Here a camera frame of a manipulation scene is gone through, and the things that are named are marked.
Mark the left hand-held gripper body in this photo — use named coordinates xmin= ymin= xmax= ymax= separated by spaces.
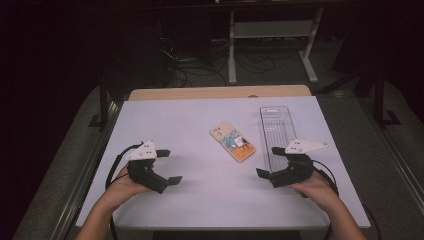
xmin=125 ymin=139 xmax=170 ymax=195

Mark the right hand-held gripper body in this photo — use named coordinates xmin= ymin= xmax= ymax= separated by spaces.
xmin=269 ymin=138 xmax=330 ymax=189

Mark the clear plastic tray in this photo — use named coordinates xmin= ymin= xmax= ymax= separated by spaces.
xmin=258 ymin=105 xmax=300 ymax=174

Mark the beige printed phone case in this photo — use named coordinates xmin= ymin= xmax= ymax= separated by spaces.
xmin=209 ymin=120 xmax=257 ymax=163

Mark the person's left hand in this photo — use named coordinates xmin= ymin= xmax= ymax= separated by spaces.
xmin=99 ymin=164 xmax=153 ymax=215

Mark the person's right hand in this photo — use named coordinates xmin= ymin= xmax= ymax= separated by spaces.
xmin=287 ymin=169 xmax=339 ymax=213

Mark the black metal stand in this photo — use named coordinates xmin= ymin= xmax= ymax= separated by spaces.
xmin=372 ymin=65 xmax=403 ymax=128
xmin=87 ymin=75 xmax=112 ymax=132

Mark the wooden table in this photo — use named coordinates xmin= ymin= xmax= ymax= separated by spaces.
xmin=127 ymin=84 xmax=313 ymax=102

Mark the grey metal rail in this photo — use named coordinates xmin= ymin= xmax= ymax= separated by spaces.
xmin=362 ymin=96 xmax=424 ymax=215
xmin=49 ymin=99 xmax=125 ymax=240

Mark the tangle of black floor cables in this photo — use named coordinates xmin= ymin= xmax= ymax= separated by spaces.
xmin=155 ymin=35 xmax=288 ymax=88

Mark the white metal desk frame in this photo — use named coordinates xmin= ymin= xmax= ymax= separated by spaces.
xmin=227 ymin=7 xmax=325 ymax=86

